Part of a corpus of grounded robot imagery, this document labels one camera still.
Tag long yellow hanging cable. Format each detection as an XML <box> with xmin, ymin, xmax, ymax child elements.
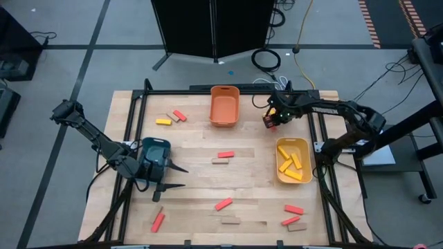
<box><xmin>292</xmin><ymin>0</ymin><xmax>316</xmax><ymax>90</ymax></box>

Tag black equipment cart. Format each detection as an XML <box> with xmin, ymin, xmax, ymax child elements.
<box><xmin>345</xmin><ymin>100</ymin><xmax>443</xmax><ymax>205</ymax></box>

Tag black machine stand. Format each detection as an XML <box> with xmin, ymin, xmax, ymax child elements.
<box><xmin>406</xmin><ymin>22</ymin><xmax>443</xmax><ymax>104</ymax></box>

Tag yellow plastic bin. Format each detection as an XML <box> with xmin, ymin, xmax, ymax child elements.
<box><xmin>275</xmin><ymin>137</ymin><xmax>314</xmax><ymax>185</ymax></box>

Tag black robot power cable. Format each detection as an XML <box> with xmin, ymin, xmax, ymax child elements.
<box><xmin>361</xmin><ymin>196</ymin><xmax>387</xmax><ymax>246</ymax></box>
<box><xmin>85</xmin><ymin>162</ymin><xmax>117</xmax><ymax>205</ymax></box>

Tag black folding partition screen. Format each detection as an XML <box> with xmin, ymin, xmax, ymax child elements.
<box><xmin>151</xmin><ymin>0</ymin><xmax>277</xmax><ymax>72</ymax></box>

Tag thin black floor cables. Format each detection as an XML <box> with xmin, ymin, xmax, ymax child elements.
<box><xmin>342</xmin><ymin>53</ymin><xmax>426</xmax><ymax>117</ymax></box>

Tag coiled black cable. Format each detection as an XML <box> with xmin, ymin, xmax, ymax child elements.
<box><xmin>251</xmin><ymin>47</ymin><xmax>282</xmax><ymax>73</ymax></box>

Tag teal plastic bin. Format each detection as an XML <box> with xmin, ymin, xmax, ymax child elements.
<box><xmin>140</xmin><ymin>136</ymin><xmax>172</xmax><ymax>184</ymax></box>

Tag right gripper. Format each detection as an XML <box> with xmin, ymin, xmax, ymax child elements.
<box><xmin>262</xmin><ymin>90</ymin><xmax>307</xmax><ymax>130</ymax></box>

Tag black desk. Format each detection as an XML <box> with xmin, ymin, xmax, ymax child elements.
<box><xmin>0</xmin><ymin>6</ymin><xmax>45</xmax><ymax>83</ymax></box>

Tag dark equipment box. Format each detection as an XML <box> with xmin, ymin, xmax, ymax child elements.
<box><xmin>0</xmin><ymin>80</ymin><xmax>21</xmax><ymax>139</ymax></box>

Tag black cable with plug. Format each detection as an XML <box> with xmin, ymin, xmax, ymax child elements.
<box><xmin>29</xmin><ymin>30</ymin><xmax>58</xmax><ymax>48</ymax></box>

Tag white paper sheet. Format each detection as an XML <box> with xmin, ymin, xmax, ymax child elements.
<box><xmin>361</xmin><ymin>143</ymin><xmax>397</xmax><ymax>167</ymax></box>

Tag white cable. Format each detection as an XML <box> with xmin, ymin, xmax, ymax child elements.
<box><xmin>252</xmin><ymin>75</ymin><xmax>289</xmax><ymax>91</ymax></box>

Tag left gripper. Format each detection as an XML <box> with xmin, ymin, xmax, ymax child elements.
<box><xmin>136</xmin><ymin>151</ymin><xmax>190</xmax><ymax>204</ymax></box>

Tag orange plastic bin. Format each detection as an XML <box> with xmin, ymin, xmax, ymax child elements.
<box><xmin>209</xmin><ymin>85</ymin><xmax>241</xmax><ymax>128</ymax></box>

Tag long black bar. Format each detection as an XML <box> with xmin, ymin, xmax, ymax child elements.
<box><xmin>189</xmin><ymin>84</ymin><xmax>278</xmax><ymax>91</ymax></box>

